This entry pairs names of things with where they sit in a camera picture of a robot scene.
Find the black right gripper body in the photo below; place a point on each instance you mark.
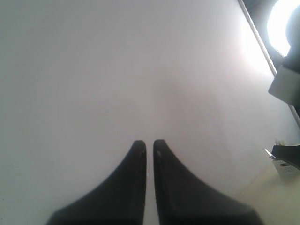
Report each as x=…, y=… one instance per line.
x=289, y=154

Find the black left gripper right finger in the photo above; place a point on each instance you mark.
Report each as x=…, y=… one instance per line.
x=184, y=199

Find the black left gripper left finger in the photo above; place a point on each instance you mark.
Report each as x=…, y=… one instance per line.
x=118, y=200

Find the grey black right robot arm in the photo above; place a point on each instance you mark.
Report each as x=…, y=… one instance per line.
x=286, y=85

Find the white perforated basket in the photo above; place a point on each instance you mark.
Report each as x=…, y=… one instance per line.
x=284, y=168

